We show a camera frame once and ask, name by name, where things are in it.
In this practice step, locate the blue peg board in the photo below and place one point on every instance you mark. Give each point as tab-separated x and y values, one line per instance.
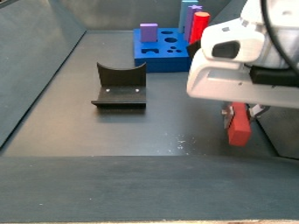
165	56

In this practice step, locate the purple rectangular block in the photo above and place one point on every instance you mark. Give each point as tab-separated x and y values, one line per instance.
149	32

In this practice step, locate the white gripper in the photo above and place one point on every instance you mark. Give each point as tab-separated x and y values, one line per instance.
237	68

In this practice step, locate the light blue arch peg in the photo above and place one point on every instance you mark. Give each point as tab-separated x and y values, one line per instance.
186	4

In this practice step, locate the purple star peg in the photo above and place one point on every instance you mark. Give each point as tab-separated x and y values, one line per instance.
192	10

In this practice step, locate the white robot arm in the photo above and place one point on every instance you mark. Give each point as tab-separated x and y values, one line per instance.
278	15

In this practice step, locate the red hexagonal peg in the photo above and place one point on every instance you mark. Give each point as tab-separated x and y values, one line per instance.
201	21

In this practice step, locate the red rectangular block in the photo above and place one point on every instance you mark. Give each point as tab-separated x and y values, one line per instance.
240	129

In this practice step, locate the black curved fixture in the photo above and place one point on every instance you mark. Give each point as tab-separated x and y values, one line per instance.
122	88

